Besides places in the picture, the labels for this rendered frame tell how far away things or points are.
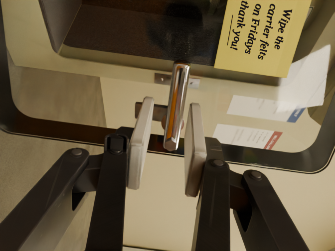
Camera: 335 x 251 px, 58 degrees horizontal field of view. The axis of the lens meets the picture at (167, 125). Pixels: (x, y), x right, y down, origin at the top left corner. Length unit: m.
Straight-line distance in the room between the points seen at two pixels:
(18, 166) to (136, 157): 0.46
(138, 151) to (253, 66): 0.20
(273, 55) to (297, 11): 0.04
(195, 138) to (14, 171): 0.46
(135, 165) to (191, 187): 0.03
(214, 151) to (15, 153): 0.46
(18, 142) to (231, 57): 0.41
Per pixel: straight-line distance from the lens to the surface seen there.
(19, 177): 0.62
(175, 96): 0.28
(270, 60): 0.33
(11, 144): 0.57
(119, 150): 0.15
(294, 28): 0.33
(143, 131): 0.17
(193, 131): 0.18
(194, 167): 0.16
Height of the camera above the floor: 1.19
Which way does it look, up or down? level
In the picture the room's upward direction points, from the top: 98 degrees clockwise
